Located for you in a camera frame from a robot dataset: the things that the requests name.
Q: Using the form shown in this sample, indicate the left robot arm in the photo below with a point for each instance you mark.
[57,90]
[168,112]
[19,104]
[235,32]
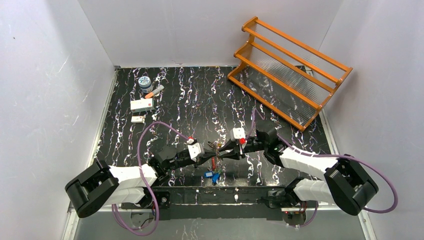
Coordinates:
[102,185]

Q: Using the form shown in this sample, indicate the small white flat box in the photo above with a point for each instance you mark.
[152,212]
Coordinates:
[138,119]

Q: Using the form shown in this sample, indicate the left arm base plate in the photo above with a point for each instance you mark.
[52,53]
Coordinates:
[147,202]

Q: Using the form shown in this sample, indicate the orange and white tube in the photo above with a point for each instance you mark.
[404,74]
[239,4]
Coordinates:
[154,92]

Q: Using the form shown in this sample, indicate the round blue-white jar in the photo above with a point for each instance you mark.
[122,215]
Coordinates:
[145,84]

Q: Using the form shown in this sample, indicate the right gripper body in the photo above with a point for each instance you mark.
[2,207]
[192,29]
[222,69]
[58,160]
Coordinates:
[237,149]

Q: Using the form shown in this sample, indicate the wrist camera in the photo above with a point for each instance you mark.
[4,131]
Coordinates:
[238,135]
[195,149]

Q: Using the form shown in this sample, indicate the white medicine box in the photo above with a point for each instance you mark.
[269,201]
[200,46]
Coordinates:
[141,105]

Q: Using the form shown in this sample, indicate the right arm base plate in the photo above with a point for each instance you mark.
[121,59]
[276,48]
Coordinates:
[281,199]

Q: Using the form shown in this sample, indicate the keyring with coloured key tags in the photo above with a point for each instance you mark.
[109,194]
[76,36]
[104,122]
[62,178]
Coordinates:
[214,173]

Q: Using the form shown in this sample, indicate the orange wooden shelf rack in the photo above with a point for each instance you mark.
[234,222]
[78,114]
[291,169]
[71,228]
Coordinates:
[286,75]

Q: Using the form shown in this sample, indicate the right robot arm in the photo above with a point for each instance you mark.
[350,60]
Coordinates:
[338,180]

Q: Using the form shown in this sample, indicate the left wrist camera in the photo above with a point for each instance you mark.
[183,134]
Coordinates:
[195,149]

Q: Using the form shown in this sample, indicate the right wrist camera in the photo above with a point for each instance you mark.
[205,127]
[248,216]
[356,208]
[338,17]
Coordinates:
[238,135]

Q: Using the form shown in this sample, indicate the aluminium rail frame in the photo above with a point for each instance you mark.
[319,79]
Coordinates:
[239,213]

